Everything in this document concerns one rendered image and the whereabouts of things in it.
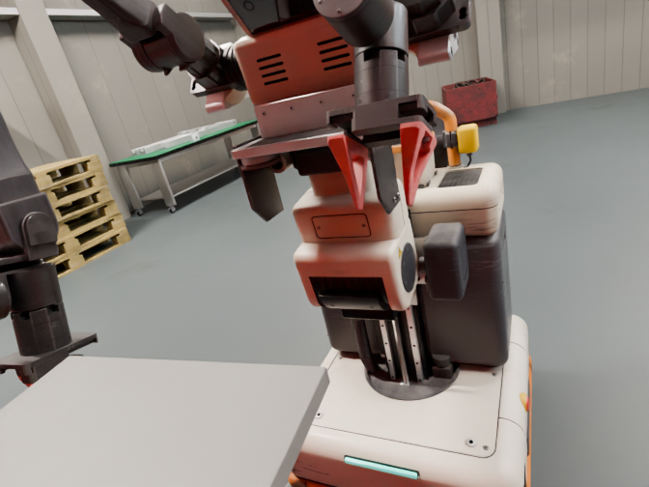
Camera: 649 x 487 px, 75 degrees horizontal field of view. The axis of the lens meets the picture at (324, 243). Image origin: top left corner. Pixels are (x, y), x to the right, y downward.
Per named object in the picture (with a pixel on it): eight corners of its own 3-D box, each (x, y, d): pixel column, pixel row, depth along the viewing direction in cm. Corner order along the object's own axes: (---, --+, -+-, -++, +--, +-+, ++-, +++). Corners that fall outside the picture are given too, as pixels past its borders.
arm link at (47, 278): (62, 254, 54) (37, 256, 56) (2, 267, 48) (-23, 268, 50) (73, 306, 55) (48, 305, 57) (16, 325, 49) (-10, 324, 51)
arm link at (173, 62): (210, 38, 79) (188, 44, 82) (168, -1, 70) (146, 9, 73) (204, 82, 77) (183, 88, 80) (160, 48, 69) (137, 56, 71)
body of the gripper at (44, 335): (-9, 378, 51) (-24, 319, 50) (67, 344, 60) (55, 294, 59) (28, 380, 49) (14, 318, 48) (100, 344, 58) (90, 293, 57)
